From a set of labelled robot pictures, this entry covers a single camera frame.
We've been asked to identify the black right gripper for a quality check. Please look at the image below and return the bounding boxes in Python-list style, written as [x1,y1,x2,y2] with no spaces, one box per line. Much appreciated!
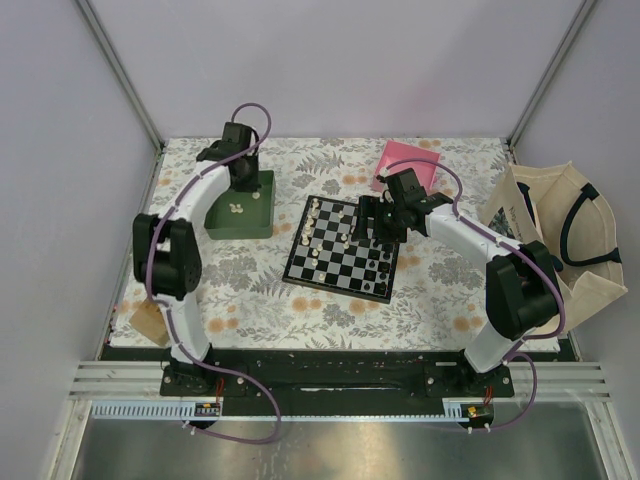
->
[350,195,407,246]

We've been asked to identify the green plastic tray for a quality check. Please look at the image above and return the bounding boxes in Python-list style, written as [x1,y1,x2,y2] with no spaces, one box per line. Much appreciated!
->
[204,170,276,240]

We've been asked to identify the black white chess board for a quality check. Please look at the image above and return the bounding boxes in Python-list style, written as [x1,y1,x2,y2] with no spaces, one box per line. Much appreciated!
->
[282,195,399,304]

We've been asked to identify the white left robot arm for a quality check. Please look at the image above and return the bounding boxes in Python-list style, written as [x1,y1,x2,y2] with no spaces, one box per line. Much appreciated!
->
[132,121,261,395]

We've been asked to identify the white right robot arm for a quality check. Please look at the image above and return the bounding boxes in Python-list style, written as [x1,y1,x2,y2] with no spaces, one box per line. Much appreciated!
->
[352,168,566,396]

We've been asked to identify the pink plastic tray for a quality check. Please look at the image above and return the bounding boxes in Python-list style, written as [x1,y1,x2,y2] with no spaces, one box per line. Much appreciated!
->
[372,139,442,194]

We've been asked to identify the cream canvas tote bag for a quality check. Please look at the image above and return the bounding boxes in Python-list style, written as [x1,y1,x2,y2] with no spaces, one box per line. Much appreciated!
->
[479,163,628,332]

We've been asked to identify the brown cardboard box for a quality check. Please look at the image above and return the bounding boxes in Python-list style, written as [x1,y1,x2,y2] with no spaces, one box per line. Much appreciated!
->
[130,300,169,347]

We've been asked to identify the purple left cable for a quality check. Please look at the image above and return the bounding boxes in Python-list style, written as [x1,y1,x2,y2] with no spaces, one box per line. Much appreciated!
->
[147,102,284,444]

